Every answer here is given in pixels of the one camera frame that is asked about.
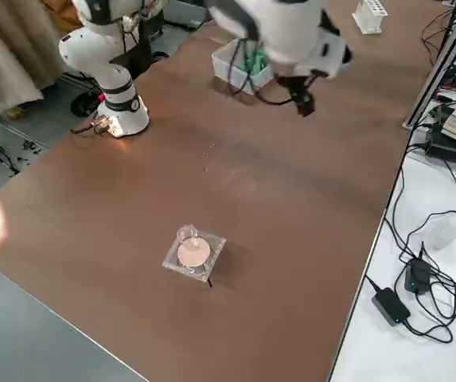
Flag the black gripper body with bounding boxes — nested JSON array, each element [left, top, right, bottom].
[[277, 72, 316, 105]]

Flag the small glass beaker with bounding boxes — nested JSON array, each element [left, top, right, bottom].
[[175, 223, 201, 250]]

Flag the white plastic box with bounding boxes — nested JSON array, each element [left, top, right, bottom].
[[211, 37, 275, 96]]

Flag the white test tube rack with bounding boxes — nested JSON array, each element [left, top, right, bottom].
[[351, 0, 389, 34]]

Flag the clear liquid droplets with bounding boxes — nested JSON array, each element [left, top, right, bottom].
[[201, 142, 218, 173]]

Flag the translucent plastic cup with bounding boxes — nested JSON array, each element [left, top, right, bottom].
[[430, 220, 456, 251]]

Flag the black power adapter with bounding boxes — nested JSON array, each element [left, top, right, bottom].
[[371, 286, 412, 328], [403, 258, 434, 296]]

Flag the beige curtain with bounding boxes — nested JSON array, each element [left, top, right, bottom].
[[0, 0, 64, 121]]

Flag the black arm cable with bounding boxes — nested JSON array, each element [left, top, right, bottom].
[[226, 37, 293, 105]]

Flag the aluminium frame profile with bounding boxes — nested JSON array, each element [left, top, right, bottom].
[[401, 0, 456, 131]]

